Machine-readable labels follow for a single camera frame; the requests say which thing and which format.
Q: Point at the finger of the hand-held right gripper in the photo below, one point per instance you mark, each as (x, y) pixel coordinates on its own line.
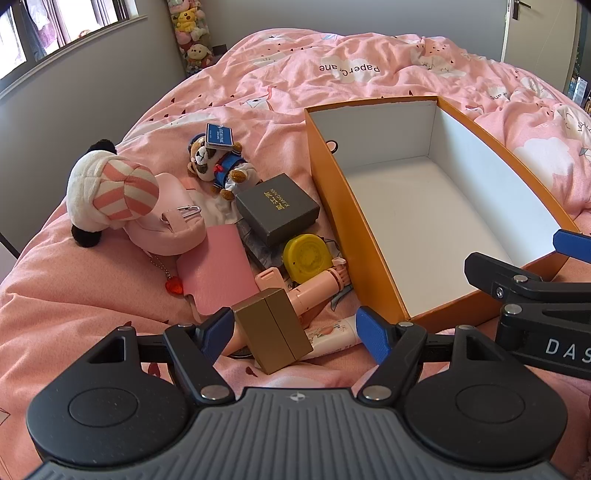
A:
(572, 244)
(503, 274)

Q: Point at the orange cardboard box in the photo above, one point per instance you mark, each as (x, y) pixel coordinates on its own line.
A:
(351, 221)

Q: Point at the white hand cream tube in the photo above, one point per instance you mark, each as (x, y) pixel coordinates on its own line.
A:
(332, 337)

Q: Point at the blue paper tag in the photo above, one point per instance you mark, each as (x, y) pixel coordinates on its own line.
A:
(219, 136)

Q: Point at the pink flat card holder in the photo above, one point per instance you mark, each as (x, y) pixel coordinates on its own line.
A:
(217, 272)

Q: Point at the yellow tape measure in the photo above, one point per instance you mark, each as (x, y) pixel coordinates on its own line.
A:
(307, 258)

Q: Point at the pink pouch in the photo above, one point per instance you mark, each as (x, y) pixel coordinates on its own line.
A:
(173, 235)

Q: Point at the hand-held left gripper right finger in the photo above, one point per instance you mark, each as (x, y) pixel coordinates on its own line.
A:
(374, 333)

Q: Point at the pile of plush toys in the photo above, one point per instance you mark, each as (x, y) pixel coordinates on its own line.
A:
(191, 32)

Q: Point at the shelf with books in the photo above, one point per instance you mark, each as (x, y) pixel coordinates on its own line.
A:
(579, 87)

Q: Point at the panda plush with striped hat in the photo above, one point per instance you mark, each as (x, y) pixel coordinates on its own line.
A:
(87, 184)

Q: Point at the pink handheld fan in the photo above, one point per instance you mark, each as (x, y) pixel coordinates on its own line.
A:
(314, 288)

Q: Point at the white door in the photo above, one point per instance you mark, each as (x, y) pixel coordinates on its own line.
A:
(545, 32)

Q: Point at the gold box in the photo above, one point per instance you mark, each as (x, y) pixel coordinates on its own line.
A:
(272, 332)

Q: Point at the pink printed blanket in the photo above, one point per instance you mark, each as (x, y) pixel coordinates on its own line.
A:
(323, 60)

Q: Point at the bear plush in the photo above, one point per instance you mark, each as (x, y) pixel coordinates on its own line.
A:
(226, 166)

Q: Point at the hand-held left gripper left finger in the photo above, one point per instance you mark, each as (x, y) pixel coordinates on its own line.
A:
(219, 330)

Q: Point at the window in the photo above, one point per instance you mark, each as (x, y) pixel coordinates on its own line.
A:
(69, 23)

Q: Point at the dark grey gift box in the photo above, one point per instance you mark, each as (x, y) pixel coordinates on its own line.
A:
(277, 207)

